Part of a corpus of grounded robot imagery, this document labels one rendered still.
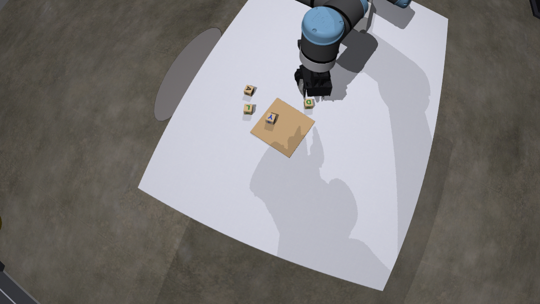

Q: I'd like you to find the tan flat mat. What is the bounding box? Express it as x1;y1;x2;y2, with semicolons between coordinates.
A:
250;98;315;158

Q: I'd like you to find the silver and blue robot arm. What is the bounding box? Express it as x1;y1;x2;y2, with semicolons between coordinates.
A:
295;0;369;73

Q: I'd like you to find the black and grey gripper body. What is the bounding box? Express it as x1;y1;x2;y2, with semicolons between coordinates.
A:
299;64;333;98

